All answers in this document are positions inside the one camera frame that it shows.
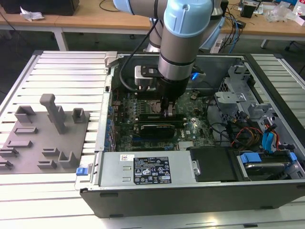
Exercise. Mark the tall black box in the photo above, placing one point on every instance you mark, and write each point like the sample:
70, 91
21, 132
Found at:
225, 8

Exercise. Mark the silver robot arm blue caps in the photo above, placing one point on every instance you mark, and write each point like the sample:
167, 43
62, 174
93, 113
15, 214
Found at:
183, 23

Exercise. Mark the wooden desk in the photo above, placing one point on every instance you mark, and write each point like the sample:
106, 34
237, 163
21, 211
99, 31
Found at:
83, 14

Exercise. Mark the small black adapter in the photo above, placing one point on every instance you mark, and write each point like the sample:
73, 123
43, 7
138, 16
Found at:
241, 24

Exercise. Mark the white wrist camera black mount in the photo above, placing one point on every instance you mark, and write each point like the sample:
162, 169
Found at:
139, 76

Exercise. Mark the clear plastic bags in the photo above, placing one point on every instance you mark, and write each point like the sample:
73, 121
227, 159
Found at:
278, 13

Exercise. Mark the hard disk in blue carrier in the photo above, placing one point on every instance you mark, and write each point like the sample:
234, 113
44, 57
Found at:
250, 158

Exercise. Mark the grey parts rack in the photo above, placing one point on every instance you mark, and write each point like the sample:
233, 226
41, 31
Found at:
74, 136

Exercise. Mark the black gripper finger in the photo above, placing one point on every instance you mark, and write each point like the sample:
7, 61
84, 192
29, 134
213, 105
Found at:
164, 107
172, 102

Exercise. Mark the white power strip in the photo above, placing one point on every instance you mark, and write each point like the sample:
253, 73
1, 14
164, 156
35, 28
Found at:
217, 45

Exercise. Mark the black open PC case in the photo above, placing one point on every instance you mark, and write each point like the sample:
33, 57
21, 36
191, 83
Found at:
166, 200

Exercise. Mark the grey metal drive cage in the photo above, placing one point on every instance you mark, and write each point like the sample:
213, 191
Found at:
228, 97

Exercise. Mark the black plastic shroud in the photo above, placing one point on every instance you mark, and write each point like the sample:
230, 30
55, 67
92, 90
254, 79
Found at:
212, 164

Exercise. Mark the red white carton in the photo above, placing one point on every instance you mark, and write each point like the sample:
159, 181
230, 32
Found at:
300, 14

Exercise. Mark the blue case latch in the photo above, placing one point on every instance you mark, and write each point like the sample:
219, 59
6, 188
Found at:
81, 171

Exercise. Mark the black graphics card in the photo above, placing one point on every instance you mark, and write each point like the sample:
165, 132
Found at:
157, 131

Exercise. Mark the round coin battery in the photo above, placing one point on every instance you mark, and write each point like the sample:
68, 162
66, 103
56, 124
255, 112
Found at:
193, 95

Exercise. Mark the crumpled white paper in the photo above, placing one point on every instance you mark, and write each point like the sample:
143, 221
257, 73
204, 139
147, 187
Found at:
31, 15

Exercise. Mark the large black box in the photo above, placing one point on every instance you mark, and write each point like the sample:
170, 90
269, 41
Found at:
47, 7

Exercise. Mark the green motherboard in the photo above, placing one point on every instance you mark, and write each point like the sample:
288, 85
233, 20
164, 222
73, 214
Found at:
197, 133

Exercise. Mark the grey power supply with label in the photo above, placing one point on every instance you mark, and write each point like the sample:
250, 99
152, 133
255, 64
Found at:
114, 167

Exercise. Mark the small silver heatsink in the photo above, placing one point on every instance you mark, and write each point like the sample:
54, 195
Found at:
185, 146

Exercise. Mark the small black box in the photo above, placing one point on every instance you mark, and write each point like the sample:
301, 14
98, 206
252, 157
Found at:
247, 10

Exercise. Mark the black RAM slot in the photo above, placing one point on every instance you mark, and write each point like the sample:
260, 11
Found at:
181, 123

